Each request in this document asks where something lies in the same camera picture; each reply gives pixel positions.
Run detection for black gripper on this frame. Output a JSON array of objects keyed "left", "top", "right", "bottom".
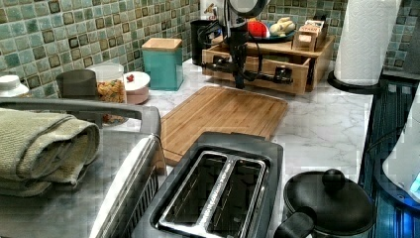
[{"left": 229, "top": 23, "right": 249, "bottom": 89}]

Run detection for wooden drawer with black handle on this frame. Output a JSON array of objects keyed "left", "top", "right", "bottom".
[{"left": 202, "top": 45, "right": 311, "bottom": 94}]

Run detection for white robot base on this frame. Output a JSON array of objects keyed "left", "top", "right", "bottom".
[{"left": 382, "top": 90, "right": 420, "bottom": 202}]

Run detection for robot arm with round wrist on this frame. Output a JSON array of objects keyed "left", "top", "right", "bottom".
[{"left": 223, "top": 0, "right": 267, "bottom": 89}]

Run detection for wooden drawer cabinet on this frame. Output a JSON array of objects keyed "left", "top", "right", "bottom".
[{"left": 211, "top": 33, "right": 336, "bottom": 93}]

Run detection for red toy fruit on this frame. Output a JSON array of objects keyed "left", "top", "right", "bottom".
[{"left": 248, "top": 21, "right": 270, "bottom": 38}]

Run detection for bamboo cutting board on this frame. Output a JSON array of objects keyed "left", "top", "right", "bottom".
[{"left": 160, "top": 86, "right": 287, "bottom": 166}]

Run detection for black utensil holder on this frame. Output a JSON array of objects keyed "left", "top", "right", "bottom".
[{"left": 190, "top": 20, "right": 220, "bottom": 65}]

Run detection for red and white box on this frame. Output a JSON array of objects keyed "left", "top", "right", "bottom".
[{"left": 199, "top": 0, "right": 224, "bottom": 21}]

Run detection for dark plate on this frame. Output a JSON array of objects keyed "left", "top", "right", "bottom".
[{"left": 253, "top": 31, "right": 295, "bottom": 44}]

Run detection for cream toy bananas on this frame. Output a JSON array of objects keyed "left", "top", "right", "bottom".
[{"left": 269, "top": 17, "right": 295, "bottom": 37}]

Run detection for teal canister with wooden lid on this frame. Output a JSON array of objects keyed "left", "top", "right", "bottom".
[{"left": 142, "top": 38, "right": 183, "bottom": 91}]

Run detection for wooden tea bag box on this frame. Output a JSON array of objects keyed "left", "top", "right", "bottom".
[{"left": 292, "top": 20, "right": 328, "bottom": 52}]

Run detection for pink container with white lid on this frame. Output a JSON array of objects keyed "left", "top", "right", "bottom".
[{"left": 124, "top": 71, "right": 151, "bottom": 104}]

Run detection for black two-slot toaster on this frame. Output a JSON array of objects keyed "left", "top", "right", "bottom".
[{"left": 131, "top": 132, "right": 283, "bottom": 238}]

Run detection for black paper towel holder base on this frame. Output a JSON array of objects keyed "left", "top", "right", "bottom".
[{"left": 327, "top": 71, "right": 384, "bottom": 95}]

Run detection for clear jar with pasta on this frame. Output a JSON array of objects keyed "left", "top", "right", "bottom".
[{"left": 86, "top": 62, "right": 129, "bottom": 127}]

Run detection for white paper towel roll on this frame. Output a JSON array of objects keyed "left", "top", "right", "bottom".
[{"left": 334, "top": 0, "right": 402, "bottom": 86}]

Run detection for black pot with lid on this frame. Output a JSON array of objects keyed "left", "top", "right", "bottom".
[{"left": 273, "top": 169, "right": 376, "bottom": 238}]

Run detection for dark grey cup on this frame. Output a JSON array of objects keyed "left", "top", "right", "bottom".
[{"left": 55, "top": 69, "right": 98, "bottom": 100}]

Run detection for folded green towel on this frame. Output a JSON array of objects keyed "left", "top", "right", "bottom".
[{"left": 0, "top": 108, "right": 100, "bottom": 197}]

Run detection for white jar lid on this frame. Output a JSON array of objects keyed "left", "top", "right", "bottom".
[{"left": 0, "top": 74, "right": 29, "bottom": 97}]

